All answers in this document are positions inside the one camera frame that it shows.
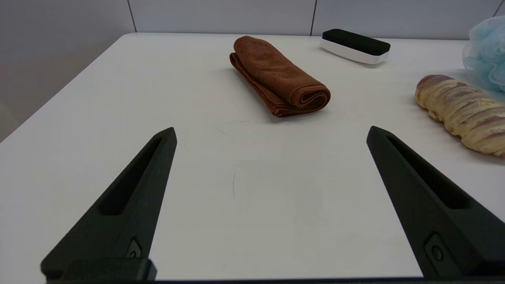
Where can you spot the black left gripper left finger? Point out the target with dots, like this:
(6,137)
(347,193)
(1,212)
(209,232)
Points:
(130,205)

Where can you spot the brown folded towel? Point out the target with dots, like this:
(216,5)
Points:
(280,77)

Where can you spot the blue mesh bath loofah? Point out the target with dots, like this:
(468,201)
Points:
(489,51)

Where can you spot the black and white eraser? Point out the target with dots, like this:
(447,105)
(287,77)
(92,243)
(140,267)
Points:
(355,43)

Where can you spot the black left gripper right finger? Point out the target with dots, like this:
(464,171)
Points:
(434,205)

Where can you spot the long striped bread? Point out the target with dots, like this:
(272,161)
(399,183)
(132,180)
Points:
(465,110)

